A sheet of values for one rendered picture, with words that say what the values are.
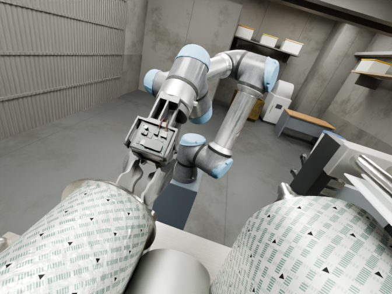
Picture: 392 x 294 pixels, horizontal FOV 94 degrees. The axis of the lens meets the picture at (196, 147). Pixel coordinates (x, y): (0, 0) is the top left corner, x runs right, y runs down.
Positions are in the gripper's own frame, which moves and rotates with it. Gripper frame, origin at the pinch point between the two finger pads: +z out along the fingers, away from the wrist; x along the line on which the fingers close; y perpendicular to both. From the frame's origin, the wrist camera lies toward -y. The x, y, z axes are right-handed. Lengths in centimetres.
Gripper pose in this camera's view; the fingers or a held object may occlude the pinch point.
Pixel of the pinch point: (130, 209)
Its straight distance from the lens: 34.7
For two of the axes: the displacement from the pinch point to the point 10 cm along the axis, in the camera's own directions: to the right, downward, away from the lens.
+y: 0.9, -3.6, -9.3
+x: 9.5, 3.2, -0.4
